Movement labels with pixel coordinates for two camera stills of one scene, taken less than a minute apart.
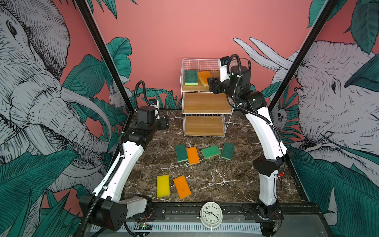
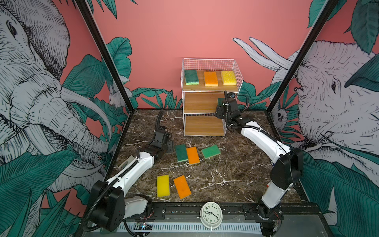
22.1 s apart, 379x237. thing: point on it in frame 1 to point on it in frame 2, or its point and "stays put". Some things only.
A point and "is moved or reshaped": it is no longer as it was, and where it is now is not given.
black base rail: x=189 y=211 stays put
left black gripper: x=164 y=122 to x=170 y=146
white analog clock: x=211 y=215 stays put
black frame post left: x=101 y=44 stays put
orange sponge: x=203 y=76 is moved or reshaped
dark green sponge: x=191 y=77 stays put
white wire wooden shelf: x=204 y=113 stays put
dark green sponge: x=227 y=151 to x=220 y=101
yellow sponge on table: x=163 y=186 stays put
